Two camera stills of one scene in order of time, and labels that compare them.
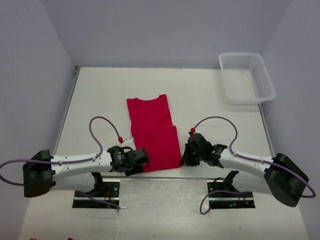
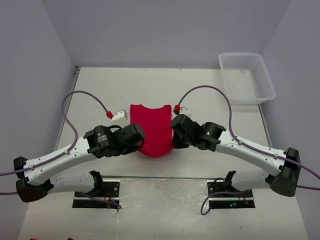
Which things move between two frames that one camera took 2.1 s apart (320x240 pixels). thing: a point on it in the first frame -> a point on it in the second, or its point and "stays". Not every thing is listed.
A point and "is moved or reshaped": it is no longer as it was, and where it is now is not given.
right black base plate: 222,200 stays
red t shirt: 153,129 is moved or reshaped
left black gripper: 141,157 -> 136,133
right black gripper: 189,155 -> 179,124
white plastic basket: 246,80 stays
